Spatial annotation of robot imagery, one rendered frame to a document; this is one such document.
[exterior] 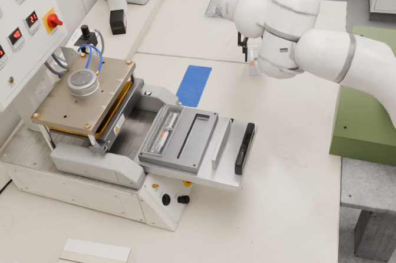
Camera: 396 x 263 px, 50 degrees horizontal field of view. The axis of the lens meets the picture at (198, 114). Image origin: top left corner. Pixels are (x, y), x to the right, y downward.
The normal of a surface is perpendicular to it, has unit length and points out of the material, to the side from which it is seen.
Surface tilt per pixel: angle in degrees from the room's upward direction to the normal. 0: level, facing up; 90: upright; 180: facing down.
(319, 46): 38
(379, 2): 90
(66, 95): 0
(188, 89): 0
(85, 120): 0
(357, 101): 45
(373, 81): 80
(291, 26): 62
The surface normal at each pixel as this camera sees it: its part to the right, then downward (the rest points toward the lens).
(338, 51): -0.04, -0.11
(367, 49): 0.11, -0.37
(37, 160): -0.08, -0.68
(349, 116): -0.27, 0.01
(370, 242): -0.25, 0.72
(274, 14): -0.84, -0.07
